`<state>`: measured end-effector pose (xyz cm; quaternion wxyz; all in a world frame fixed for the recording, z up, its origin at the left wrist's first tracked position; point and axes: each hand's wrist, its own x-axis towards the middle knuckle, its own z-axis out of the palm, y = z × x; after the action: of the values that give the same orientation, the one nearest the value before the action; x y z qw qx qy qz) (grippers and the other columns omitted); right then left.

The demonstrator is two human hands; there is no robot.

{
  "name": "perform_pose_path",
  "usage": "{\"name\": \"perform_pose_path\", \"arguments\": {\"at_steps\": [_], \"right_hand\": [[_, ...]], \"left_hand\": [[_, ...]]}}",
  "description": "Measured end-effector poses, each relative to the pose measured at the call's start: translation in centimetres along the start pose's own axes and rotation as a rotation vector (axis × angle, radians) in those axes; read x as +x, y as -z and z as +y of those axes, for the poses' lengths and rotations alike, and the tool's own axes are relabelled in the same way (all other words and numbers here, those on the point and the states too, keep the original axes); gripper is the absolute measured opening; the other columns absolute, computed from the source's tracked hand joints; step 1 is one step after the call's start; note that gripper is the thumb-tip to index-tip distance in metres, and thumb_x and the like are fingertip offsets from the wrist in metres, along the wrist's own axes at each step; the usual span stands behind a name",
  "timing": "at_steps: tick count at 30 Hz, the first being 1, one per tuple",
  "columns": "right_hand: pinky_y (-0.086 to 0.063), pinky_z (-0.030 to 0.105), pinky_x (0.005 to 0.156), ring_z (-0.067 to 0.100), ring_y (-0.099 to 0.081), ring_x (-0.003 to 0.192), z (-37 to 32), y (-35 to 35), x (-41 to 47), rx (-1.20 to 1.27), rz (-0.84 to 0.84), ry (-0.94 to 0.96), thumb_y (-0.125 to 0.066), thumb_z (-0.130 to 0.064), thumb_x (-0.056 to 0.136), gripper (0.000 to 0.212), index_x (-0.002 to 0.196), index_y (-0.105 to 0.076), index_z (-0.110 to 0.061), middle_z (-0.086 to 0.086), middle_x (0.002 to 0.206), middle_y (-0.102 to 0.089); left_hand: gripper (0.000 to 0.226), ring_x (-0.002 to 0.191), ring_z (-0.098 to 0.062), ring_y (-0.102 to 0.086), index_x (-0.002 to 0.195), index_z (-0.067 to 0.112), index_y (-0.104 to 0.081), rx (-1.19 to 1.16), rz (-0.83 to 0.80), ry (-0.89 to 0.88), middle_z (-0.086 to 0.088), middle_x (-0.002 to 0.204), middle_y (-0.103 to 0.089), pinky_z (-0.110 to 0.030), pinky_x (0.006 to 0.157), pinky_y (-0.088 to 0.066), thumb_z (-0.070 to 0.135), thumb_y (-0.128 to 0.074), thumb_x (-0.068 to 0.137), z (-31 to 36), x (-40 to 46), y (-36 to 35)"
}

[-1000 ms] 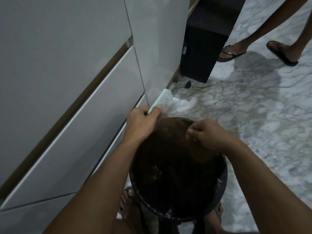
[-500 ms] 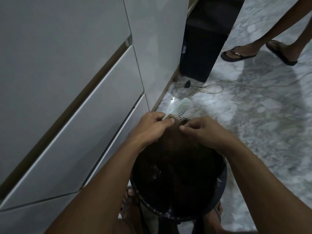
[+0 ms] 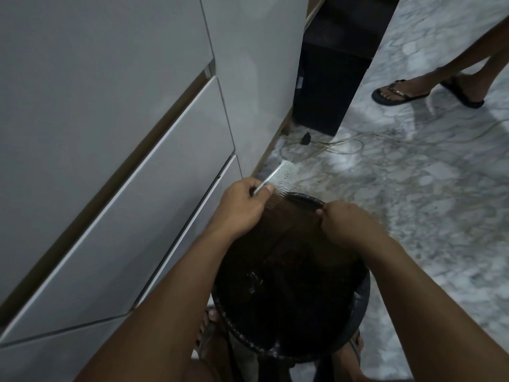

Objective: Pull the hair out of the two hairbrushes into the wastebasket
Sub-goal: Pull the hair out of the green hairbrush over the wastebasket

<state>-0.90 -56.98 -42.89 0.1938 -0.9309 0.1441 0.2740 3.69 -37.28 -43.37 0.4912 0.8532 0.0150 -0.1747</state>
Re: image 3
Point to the person's right hand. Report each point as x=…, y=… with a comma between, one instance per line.
x=350, y=230

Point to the person's left hand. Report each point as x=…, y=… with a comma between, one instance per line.
x=234, y=210

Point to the person's right fingers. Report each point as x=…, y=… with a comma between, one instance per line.
x=327, y=215

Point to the person's left thumb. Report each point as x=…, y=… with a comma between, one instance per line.
x=265, y=190

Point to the white hairbrush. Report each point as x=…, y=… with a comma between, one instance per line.
x=283, y=175

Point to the person's left forearm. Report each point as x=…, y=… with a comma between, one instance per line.
x=167, y=314

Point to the person's right forearm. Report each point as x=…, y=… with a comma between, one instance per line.
x=421, y=314

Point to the black plug adapter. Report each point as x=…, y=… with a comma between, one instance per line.
x=306, y=138

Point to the grey tall cabinet panel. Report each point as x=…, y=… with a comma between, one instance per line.
x=254, y=75

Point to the black speaker box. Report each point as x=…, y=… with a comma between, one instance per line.
x=326, y=87

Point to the black round stool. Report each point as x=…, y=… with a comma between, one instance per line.
x=278, y=334

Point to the black flip-flop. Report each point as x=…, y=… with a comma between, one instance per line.
x=465, y=97
x=397, y=97

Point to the person's right foot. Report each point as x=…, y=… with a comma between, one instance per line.
x=352, y=358

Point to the person's foot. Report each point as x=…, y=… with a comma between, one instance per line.
x=352, y=358
x=207, y=334

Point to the person's left foot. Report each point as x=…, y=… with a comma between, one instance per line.
x=207, y=334

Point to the grey drawer cabinet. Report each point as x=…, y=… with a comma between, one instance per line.
x=99, y=163

